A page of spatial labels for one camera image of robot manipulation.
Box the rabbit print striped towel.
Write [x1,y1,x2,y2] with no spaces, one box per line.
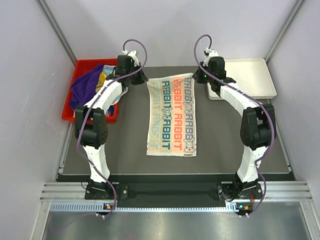
[146,73,197,157]

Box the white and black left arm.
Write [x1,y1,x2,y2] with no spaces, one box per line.
[75,50,148,200]

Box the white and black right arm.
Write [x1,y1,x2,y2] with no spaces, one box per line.
[193,55,277,202]

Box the pastel patchwork towel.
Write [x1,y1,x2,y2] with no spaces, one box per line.
[96,64,129,117]

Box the white plastic tray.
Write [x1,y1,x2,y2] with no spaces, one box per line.
[205,58,278,101]

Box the red plastic bin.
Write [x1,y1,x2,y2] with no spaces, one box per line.
[61,58,117,124]

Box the purple towel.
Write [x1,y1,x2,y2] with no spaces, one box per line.
[69,64,103,111]

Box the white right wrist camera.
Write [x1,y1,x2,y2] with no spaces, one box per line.
[203,47,219,67]

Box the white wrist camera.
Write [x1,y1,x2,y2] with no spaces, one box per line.
[203,47,219,67]
[122,50,140,67]

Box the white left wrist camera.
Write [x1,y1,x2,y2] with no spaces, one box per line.
[122,50,140,67]

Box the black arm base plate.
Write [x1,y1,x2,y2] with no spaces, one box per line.
[84,182,263,202]

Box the grey slotted cable duct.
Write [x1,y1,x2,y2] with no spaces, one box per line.
[49,201,249,213]

